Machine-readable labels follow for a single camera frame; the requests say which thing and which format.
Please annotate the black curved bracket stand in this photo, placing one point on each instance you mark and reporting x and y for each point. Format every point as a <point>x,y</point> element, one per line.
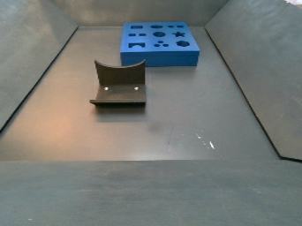
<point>122,84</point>

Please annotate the blue shape sorter block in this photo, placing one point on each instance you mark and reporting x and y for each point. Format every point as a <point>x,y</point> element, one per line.
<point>160,43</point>

